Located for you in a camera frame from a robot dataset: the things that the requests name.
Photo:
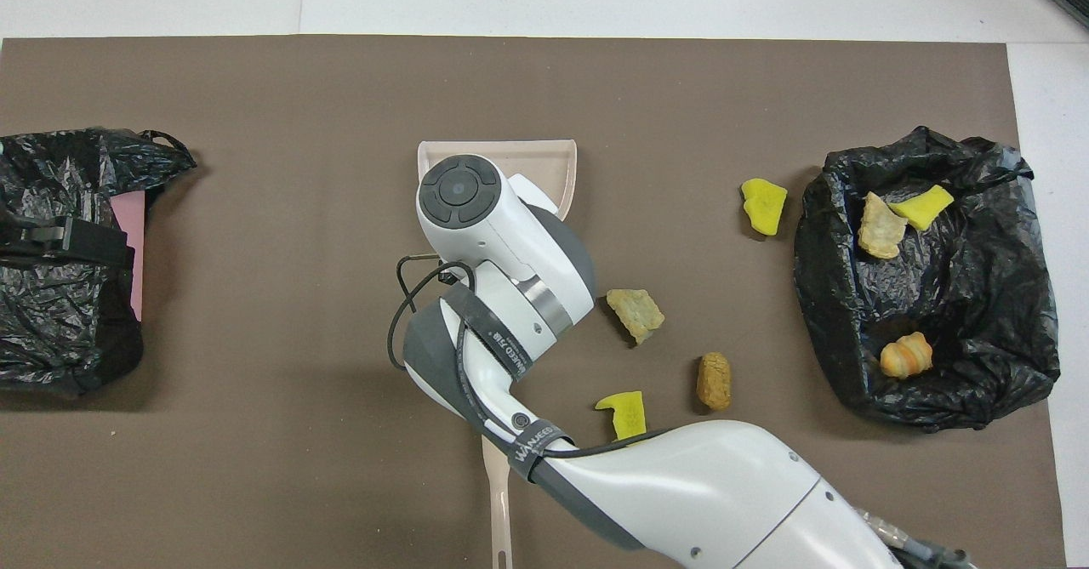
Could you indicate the black trash bag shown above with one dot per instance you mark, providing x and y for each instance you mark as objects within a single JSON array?
[
  {"x": 995, "y": 297},
  {"x": 51, "y": 322}
]

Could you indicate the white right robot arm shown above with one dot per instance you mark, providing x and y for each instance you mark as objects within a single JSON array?
[{"x": 681, "y": 492}]

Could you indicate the pale toy bread chunk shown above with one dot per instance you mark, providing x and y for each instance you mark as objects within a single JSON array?
[
  {"x": 635, "y": 314},
  {"x": 880, "y": 227}
]

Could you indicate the yellow green sponge piece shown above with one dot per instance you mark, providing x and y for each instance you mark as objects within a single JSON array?
[{"x": 925, "y": 206}]

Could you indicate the beige hand brush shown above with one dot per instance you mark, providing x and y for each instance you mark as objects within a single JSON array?
[{"x": 498, "y": 509}]

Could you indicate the pink bin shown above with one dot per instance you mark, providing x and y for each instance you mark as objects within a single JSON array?
[{"x": 132, "y": 271}]

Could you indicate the toy croissant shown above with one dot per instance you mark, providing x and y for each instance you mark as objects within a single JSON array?
[{"x": 906, "y": 355}]

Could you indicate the brown table mat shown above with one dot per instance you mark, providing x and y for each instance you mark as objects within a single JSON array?
[{"x": 298, "y": 84}]

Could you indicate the plain yellow sponge piece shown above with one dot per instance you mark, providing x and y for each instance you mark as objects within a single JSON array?
[{"x": 764, "y": 207}]

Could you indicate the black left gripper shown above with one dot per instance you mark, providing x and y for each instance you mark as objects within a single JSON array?
[{"x": 38, "y": 241}]

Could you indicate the right black trash bag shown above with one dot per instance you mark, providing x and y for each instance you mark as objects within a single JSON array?
[{"x": 995, "y": 297}]

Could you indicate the brown toy bread roll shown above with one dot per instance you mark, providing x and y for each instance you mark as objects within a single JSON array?
[{"x": 714, "y": 380}]

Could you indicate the beige plastic dustpan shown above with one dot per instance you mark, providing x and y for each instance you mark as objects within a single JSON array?
[{"x": 544, "y": 161}]

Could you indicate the notched yellow sponge piece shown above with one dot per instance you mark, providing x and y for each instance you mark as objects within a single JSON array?
[{"x": 628, "y": 412}]

